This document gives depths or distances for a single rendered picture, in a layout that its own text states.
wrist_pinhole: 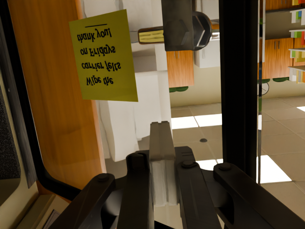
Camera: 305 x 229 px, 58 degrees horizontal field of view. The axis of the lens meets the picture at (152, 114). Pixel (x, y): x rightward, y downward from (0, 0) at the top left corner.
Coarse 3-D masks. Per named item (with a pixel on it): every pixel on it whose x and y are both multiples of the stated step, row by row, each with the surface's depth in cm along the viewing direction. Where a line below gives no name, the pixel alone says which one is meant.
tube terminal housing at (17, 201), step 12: (0, 84) 34; (12, 132) 35; (0, 180) 37; (12, 180) 36; (24, 180) 37; (0, 192) 35; (12, 192) 34; (24, 192) 37; (36, 192) 40; (0, 204) 32; (12, 204) 34; (24, 204) 37; (0, 216) 31; (12, 216) 34; (24, 216) 36; (0, 228) 31; (12, 228) 33
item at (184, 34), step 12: (168, 0) 17; (180, 0) 17; (168, 12) 17; (180, 12) 17; (168, 24) 17; (180, 24) 16; (192, 24) 16; (168, 36) 17; (180, 36) 17; (192, 36) 17; (168, 48) 18; (180, 48) 17; (192, 48) 17
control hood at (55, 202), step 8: (40, 200) 39; (48, 200) 39; (56, 200) 40; (64, 200) 41; (32, 208) 38; (40, 208) 37; (48, 208) 38; (56, 208) 39; (64, 208) 40; (32, 216) 36; (40, 216) 36; (48, 216) 37; (24, 224) 34; (32, 224) 34; (40, 224) 35
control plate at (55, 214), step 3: (54, 210) 38; (51, 213) 37; (54, 213) 38; (57, 213) 38; (51, 216) 37; (54, 216) 37; (57, 216) 37; (48, 219) 36; (51, 219) 36; (54, 219) 37; (48, 222) 36; (51, 222) 36; (45, 225) 35; (48, 225) 35; (45, 228) 35
